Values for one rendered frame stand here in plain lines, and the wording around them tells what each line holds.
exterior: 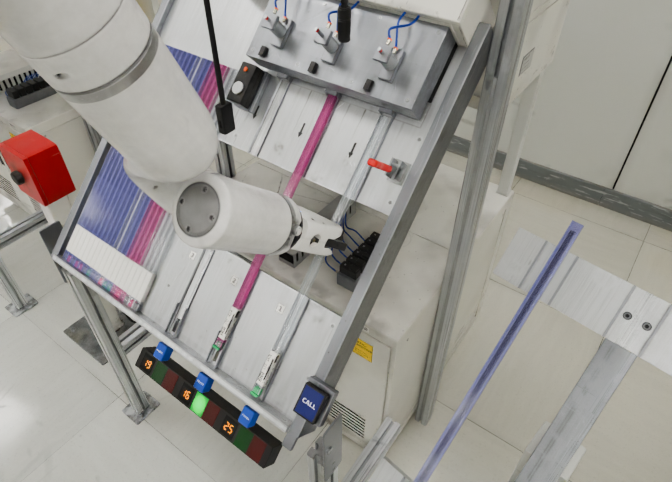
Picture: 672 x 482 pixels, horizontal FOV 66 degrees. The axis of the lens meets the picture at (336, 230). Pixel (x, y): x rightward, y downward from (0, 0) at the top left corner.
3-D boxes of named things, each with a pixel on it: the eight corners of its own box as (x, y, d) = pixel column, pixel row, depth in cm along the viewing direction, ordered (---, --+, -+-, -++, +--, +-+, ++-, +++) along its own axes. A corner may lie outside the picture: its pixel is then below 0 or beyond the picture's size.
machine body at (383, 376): (379, 471, 148) (396, 343, 107) (210, 351, 179) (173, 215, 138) (475, 325, 187) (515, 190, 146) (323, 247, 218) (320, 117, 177)
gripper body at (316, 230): (314, 213, 67) (350, 222, 77) (256, 185, 71) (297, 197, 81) (291, 265, 67) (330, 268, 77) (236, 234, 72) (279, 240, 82)
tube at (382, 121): (260, 396, 86) (257, 397, 85) (254, 391, 86) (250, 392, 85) (389, 119, 83) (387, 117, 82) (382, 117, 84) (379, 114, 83)
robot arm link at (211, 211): (225, 236, 70) (276, 265, 66) (151, 226, 58) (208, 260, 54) (249, 179, 69) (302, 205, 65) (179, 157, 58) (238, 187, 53)
